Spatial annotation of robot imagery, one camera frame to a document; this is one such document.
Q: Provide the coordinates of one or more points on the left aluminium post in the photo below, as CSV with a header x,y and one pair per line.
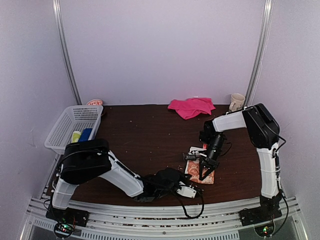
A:
x,y
65,53

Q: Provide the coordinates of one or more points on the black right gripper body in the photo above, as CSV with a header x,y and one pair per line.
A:
x,y
216,141

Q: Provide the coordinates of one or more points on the aluminium post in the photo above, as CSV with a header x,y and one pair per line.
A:
x,y
65,53
261,47

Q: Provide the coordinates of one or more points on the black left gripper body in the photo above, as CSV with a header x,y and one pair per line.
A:
x,y
163,193

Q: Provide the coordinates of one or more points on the pink towel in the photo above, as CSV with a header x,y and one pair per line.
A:
x,y
192,107

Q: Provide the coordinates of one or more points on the right aluminium post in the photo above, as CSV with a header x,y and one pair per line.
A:
x,y
261,47

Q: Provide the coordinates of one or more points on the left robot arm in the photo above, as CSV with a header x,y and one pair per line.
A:
x,y
86,160

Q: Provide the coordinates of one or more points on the white plastic basket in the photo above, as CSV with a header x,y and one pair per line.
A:
x,y
73,118

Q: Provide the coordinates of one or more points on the orange bunny towel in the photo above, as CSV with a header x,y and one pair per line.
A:
x,y
192,168

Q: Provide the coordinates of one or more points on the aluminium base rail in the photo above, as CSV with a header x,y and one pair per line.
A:
x,y
219,221

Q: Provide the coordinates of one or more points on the red white bowl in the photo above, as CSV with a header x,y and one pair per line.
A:
x,y
95,102

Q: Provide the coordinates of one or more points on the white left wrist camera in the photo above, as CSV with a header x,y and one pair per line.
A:
x,y
186,191

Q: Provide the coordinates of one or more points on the blue rolled towel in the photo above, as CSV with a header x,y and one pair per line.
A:
x,y
85,135

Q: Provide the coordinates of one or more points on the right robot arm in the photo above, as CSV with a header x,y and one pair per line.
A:
x,y
263,133

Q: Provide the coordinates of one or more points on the beige printed mug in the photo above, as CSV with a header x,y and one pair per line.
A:
x,y
237,101

